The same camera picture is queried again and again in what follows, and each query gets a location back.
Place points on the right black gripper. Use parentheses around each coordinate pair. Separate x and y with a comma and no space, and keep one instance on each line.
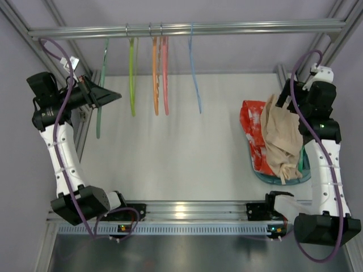
(284,98)

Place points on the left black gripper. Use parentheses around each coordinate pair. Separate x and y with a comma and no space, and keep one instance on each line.
(88,94)

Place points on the beige trousers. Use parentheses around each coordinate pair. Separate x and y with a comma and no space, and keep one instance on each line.
(283,142)

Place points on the teal green hanger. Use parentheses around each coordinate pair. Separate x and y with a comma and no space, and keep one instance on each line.
(102,80)

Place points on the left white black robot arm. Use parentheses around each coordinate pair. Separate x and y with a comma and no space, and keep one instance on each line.
(76,200)

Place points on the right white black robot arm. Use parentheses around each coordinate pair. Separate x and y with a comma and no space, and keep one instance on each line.
(328,220)

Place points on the lime green hanger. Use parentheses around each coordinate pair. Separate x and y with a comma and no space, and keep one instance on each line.
(133,66)

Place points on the orange hanger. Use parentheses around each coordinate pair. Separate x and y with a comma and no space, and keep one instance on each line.
(155,74)

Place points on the pink hanger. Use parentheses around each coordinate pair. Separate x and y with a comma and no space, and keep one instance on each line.
(164,62)

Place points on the light blue hanger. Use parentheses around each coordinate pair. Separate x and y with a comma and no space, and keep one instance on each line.
(193,71)

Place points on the red white tie-dye garment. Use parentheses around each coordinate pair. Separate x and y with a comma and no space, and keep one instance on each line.
(250,114)

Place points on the teal plastic basket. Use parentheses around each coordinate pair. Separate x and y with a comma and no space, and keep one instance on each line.
(267,176)

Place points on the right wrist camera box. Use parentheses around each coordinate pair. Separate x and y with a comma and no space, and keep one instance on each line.
(319,73)

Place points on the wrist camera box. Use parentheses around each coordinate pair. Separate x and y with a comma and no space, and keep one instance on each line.
(74,63)
(319,73)

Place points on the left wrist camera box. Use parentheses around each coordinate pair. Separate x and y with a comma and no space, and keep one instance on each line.
(74,63)

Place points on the aluminium hanging rail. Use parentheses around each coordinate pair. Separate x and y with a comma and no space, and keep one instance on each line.
(325,25)

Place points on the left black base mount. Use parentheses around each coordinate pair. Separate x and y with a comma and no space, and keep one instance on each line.
(128,213)

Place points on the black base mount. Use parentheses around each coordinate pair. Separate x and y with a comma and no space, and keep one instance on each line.
(260,211)
(128,213)

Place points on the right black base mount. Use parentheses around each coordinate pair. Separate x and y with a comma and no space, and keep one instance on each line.
(260,211)

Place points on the front aluminium frame rail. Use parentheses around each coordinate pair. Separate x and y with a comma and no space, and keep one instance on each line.
(161,212)

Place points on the grey slotted cable duct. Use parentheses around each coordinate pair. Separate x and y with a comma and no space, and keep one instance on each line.
(186,229)

